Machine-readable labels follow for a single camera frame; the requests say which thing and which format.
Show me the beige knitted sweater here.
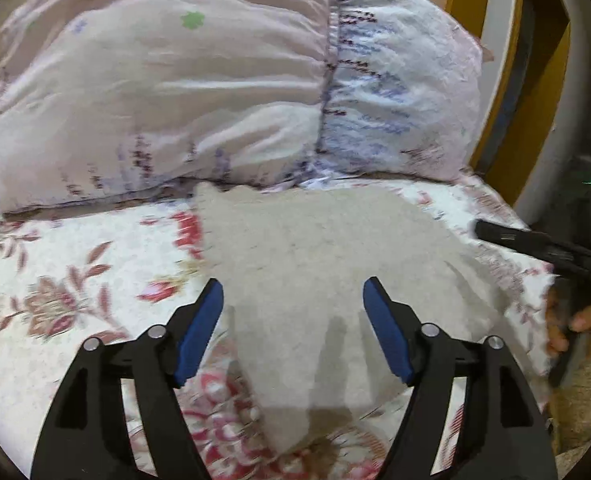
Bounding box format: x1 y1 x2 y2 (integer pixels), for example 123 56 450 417
194 183 520 453

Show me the floral white bedspread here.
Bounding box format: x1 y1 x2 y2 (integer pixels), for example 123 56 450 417
0 176 551 479

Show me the wooden headboard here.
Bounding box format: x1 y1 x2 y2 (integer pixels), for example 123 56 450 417
445 0 591 223

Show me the upper pink printed pillow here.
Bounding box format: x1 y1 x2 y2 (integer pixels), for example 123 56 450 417
313 0 483 182

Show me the lower pink pillow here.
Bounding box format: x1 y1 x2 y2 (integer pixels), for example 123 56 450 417
0 0 335 214

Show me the person's right hand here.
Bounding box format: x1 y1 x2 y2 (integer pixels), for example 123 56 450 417
546 286 591 358

